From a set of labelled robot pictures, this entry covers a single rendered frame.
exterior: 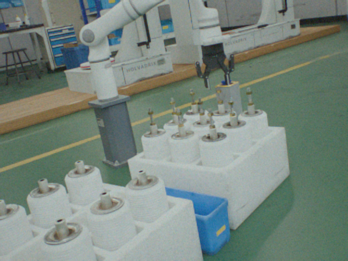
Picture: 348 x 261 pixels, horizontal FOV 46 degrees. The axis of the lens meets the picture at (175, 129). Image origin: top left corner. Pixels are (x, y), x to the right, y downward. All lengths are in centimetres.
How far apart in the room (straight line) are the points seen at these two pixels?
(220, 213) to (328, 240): 28
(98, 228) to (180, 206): 21
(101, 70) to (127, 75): 176
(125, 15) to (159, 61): 202
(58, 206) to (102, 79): 84
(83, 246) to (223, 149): 52
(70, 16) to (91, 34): 603
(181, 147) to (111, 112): 62
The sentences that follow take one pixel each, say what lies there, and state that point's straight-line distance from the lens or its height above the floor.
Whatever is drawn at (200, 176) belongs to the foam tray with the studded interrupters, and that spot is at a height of 16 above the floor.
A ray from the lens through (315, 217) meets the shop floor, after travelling 124.
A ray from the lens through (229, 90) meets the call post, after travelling 158.
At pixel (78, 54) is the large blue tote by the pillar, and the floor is 26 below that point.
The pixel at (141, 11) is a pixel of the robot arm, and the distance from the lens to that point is 170.
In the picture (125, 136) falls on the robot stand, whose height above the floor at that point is 13.
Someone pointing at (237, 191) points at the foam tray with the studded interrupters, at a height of 10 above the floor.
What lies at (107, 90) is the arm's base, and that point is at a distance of 179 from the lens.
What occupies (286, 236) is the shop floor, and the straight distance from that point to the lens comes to 117.
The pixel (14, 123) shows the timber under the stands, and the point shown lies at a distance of 315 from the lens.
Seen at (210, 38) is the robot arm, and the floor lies 52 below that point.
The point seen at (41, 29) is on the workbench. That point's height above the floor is 68.
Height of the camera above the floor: 63
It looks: 16 degrees down
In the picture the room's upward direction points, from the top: 11 degrees counter-clockwise
